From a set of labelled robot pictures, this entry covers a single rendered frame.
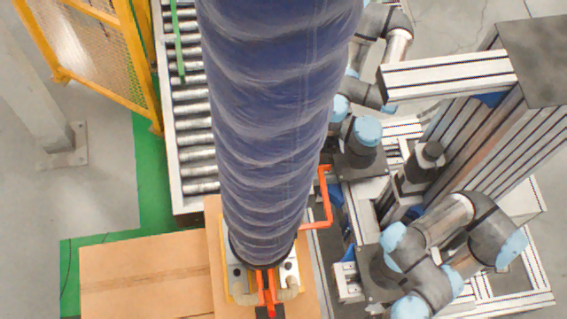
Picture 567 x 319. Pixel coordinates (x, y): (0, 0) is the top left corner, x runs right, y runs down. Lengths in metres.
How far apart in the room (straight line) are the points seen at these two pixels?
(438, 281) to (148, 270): 1.62
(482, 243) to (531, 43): 0.56
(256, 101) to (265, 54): 0.13
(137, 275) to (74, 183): 1.00
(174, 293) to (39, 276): 1.00
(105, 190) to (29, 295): 0.70
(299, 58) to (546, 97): 0.81
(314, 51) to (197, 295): 2.00
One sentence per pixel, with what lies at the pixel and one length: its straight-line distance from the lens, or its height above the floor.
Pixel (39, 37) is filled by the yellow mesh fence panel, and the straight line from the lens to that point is 3.49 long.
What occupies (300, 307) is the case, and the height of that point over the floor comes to 0.94.
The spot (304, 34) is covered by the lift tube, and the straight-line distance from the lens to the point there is 0.70.
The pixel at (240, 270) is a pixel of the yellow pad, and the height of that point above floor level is 1.08.
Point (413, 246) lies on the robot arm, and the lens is 1.34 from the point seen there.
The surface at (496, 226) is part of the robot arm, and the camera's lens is 1.65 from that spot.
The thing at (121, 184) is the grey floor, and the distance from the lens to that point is 3.41.
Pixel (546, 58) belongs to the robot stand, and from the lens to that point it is 1.48.
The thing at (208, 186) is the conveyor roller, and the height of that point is 0.55.
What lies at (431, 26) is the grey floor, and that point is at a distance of 4.13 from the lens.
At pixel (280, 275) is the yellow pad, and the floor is 1.08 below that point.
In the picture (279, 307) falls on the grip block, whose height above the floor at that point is 1.20.
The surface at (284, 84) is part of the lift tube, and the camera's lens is 0.79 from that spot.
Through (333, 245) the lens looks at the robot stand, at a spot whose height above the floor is 0.21.
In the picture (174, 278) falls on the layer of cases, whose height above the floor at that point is 0.54.
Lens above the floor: 3.10
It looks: 66 degrees down
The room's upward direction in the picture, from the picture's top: 8 degrees clockwise
